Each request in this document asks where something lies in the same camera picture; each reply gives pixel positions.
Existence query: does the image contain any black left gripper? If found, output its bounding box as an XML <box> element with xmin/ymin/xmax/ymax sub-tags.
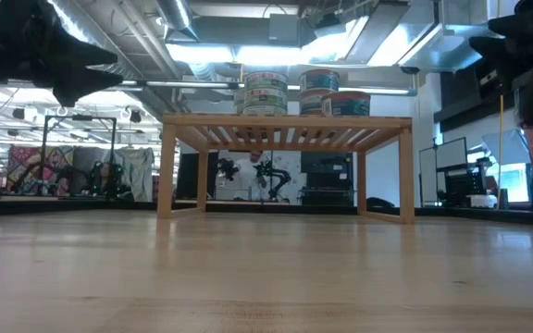
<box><xmin>0</xmin><ymin>0</ymin><xmax>125</xmax><ymax>108</ymax></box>

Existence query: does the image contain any wooden slatted shelf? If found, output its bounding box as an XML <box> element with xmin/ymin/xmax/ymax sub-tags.
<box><xmin>156</xmin><ymin>113</ymin><xmax>415</xmax><ymax>226</ymax></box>

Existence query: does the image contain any colourful cloth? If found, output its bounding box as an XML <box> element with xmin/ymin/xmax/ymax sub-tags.
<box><xmin>6</xmin><ymin>145</ymin><xmax>76</xmax><ymax>195</ymax></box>

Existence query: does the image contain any white shade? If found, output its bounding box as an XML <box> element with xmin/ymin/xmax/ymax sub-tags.
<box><xmin>480</xmin><ymin>129</ymin><xmax>533</xmax><ymax>167</ymax></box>

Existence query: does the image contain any grey cloth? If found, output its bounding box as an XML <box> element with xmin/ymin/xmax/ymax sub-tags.
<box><xmin>70</xmin><ymin>146</ymin><xmax>156</xmax><ymax>203</ymax></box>

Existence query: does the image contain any window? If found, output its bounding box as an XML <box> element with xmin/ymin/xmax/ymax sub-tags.
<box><xmin>497</xmin><ymin>161</ymin><xmax>533</xmax><ymax>204</ymax></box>

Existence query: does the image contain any black crate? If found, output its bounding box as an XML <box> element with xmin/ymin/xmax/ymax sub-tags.
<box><xmin>444</xmin><ymin>168</ymin><xmax>489</xmax><ymax>204</ymax></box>

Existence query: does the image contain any white board panel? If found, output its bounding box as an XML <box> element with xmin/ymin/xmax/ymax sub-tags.
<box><xmin>417</xmin><ymin>145</ymin><xmax>438</xmax><ymax>204</ymax></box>

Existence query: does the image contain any black rounded background object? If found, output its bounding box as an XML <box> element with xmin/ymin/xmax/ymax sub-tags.
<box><xmin>366</xmin><ymin>196</ymin><xmax>396</xmax><ymax>209</ymax></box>

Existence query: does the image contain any black cabinet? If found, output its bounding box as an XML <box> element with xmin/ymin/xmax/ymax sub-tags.
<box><xmin>299</xmin><ymin>151</ymin><xmax>355</xmax><ymax>207</ymax></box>

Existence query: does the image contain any patterned white panel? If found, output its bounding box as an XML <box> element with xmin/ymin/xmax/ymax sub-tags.
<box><xmin>260</xmin><ymin>150</ymin><xmax>303</xmax><ymax>204</ymax></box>

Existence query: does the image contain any black frame stand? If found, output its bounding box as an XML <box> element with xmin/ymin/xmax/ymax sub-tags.
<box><xmin>40</xmin><ymin>114</ymin><xmax>118</xmax><ymax>195</ymax></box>

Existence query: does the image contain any large spiral ventilation duct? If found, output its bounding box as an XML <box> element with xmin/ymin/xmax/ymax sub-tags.
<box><xmin>51</xmin><ymin>0</ymin><xmax>189</xmax><ymax>121</ymax></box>

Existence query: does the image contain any white ceiling duct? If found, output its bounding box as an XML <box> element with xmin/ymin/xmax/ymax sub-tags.
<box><xmin>367</xmin><ymin>0</ymin><xmax>517</xmax><ymax>74</ymax></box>

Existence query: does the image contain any narrow spiral ventilation duct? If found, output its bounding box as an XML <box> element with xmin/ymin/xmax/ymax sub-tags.
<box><xmin>155</xmin><ymin>0</ymin><xmax>202</xmax><ymax>43</ymax></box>

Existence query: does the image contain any grey rectangular duct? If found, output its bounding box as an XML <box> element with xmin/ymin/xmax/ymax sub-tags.
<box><xmin>187</xmin><ymin>12</ymin><xmax>305</xmax><ymax>48</ymax></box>

